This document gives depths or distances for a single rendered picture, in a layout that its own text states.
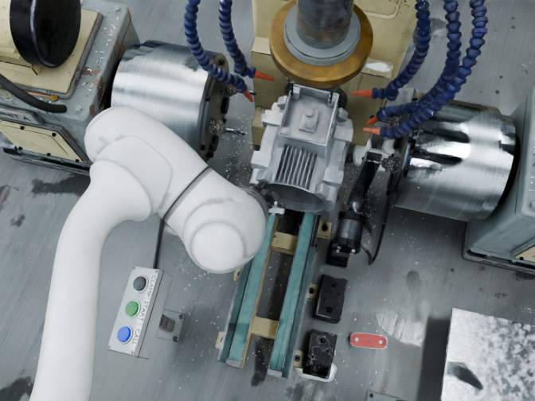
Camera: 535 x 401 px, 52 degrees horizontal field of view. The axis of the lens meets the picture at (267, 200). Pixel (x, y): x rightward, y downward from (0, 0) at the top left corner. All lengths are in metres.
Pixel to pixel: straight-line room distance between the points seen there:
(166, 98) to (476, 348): 0.84
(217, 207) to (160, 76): 0.51
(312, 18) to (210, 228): 0.38
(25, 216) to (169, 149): 0.84
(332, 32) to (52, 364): 0.62
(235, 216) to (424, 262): 0.79
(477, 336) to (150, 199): 0.82
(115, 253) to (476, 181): 0.86
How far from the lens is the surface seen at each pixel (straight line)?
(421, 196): 1.17
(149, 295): 1.11
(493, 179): 1.17
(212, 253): 0.72
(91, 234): 0.72
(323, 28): 0.91
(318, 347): 1.30
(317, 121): 1.16
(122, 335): 1.12
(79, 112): 1.18
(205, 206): 0.73
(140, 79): 1.18
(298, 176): 1.12
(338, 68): 0.97
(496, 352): 1.32
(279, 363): 1.23
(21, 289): 1.51
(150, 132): 0.77
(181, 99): 1.15
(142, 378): 1.39
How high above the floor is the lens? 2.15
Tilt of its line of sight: 72 degrees down
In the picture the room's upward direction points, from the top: 3 degrees counter-clockwise
